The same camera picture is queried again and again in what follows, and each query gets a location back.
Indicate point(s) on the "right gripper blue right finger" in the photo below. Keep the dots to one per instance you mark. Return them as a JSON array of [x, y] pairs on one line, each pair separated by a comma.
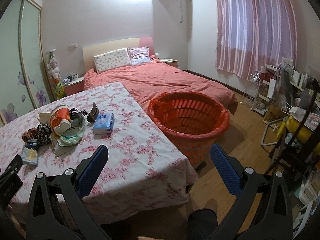
[[229, 169]]

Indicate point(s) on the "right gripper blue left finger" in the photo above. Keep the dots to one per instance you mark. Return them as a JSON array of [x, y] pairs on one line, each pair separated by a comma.
[[89, 170]]

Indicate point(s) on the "green white sock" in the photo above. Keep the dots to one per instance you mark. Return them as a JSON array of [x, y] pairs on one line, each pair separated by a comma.
[[72, 136]]

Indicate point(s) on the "blue tissue pack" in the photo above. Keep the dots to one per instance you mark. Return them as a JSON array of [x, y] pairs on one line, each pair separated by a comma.
[[104, 123]]

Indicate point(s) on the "brown hair claw clip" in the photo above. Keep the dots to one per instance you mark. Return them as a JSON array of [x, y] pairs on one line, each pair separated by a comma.
[[93, 114]]

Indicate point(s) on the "black white woven pouch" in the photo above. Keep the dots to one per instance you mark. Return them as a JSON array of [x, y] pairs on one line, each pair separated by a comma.
[[75, 114]]

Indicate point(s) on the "red white paper cup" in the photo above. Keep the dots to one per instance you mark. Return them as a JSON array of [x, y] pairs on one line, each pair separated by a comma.
[[60, 120]]

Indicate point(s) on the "black floral scrunchie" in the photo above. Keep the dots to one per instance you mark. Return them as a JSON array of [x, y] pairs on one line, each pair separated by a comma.
[[43, 134]]

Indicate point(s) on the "floral hand cream tube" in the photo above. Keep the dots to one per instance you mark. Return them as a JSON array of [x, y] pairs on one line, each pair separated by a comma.
[[29, 154]]

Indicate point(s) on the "brown leopard scrunchie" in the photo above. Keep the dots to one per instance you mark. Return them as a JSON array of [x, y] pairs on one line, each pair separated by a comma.
[[30, 134]]

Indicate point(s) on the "floral pink white tablecloth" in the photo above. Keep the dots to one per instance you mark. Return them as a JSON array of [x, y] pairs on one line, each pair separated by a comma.
[[145, 171]]

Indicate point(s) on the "black tripod stand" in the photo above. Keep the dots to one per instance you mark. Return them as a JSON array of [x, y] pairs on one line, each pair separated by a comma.
[[314, 85]]

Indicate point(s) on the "orange plastic laundry basket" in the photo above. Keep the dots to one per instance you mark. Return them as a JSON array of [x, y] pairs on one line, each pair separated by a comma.
[[191, 121]]

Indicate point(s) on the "pink left nightstand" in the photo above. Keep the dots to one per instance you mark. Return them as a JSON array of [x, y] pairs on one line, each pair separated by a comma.
[[74, 87]]

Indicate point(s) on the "sliding wardrobe with flower decals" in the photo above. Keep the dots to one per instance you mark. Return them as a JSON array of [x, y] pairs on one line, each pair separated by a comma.
[[24, 81]]

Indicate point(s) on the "cluttered shelf with items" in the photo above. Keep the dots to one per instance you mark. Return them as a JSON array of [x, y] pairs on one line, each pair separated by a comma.
[[284, 91]]

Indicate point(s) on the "bed with coral duvet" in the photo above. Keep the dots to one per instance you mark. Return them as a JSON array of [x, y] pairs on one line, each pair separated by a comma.
[[147, 81]]

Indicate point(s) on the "hanging plush toys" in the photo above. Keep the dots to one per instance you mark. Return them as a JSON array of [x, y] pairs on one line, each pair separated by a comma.
[[54, 75]]

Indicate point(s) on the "floral white pillow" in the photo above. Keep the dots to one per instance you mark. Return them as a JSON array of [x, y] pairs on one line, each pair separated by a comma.
[[112, 59]]

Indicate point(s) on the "beige pink headboard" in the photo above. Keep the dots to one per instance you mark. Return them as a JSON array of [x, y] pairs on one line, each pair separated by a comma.
[[97, 49]]

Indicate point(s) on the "pink striped pillow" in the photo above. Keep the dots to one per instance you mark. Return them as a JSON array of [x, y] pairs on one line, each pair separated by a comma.
[[139, 55]]

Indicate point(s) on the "right nightstand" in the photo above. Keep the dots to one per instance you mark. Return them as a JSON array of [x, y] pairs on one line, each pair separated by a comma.
[[171, 62]]

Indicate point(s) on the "pink striped curtain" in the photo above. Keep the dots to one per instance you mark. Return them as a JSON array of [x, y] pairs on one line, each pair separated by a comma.
[[253, 33]]

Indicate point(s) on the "white wire rack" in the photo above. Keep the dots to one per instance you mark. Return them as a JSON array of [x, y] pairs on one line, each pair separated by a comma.
[[251, 92]]

